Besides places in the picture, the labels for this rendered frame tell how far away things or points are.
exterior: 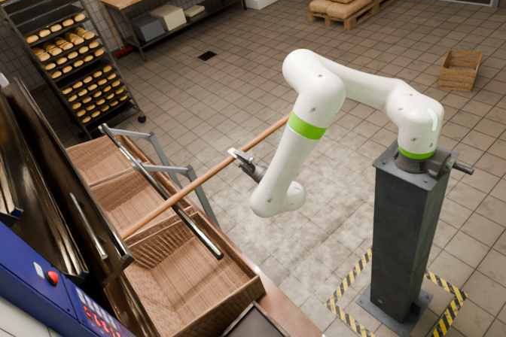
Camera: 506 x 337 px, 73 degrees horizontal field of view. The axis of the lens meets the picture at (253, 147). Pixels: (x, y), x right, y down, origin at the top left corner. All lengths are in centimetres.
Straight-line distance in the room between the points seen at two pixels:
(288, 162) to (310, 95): 22
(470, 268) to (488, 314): 27
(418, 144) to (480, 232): 156
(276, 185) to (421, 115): 51
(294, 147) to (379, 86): 41
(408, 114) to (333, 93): 35
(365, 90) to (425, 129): 23
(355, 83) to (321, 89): 28
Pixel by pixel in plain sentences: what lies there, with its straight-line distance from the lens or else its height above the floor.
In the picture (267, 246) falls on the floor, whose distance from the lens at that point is 259.
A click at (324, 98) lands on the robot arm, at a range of 93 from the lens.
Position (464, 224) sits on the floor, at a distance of 276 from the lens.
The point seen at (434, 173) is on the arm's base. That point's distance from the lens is 132.
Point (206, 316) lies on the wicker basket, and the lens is 159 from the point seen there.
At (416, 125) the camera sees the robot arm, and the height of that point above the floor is 141.
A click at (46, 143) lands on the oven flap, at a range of 174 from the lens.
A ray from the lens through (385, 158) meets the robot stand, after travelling 139.
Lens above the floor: 218
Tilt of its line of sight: 41 degrees down
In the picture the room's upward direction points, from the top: 16 degrees counter-clockwise
